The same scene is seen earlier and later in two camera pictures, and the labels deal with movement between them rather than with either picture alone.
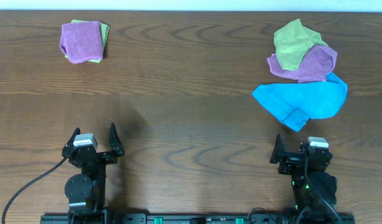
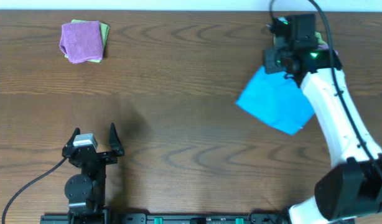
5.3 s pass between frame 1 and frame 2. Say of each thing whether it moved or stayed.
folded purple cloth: stayed
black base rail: stayed
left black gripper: stayed
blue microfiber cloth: moved
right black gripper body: moved
